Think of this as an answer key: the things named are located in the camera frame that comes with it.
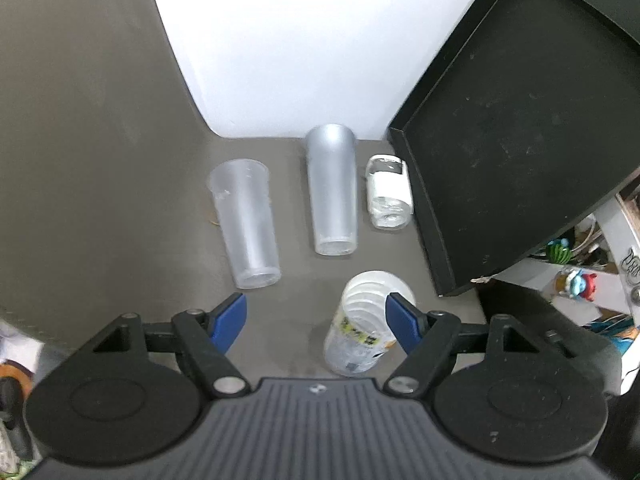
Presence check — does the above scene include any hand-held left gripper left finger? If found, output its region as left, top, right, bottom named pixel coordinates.
left=79, top=293, right=251, bottom=398

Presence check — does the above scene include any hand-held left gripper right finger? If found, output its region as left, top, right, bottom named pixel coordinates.
left=383, top=292, right=568, bottom=399

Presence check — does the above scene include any ribbed clear plastic cup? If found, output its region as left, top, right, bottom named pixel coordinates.
left=323, top=270, right=417, bottom=378

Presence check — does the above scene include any tall clear plastic cup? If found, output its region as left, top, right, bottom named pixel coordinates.
left=207, top=159, right=282, bottom=290

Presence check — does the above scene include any tall frosted grey cup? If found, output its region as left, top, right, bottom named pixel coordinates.
left=305, top=124, right=360, bottom=257

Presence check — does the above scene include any small white label glass jar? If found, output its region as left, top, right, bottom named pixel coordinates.
left=365, top=154, right=414, bottom=231

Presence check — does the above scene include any watermelon figurine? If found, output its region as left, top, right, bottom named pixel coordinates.
left=546, top=240, right=573, bottom=264

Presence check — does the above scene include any blue and red toy figure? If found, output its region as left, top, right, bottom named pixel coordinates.
left=564, top=269, right=597, bottom=302

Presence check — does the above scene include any white shelf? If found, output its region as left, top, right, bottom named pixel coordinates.
left=492, top=205, right=640, bottom=326

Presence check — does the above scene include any black tray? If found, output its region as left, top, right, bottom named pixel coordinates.
left=387, top=0, right=640, bottom=297

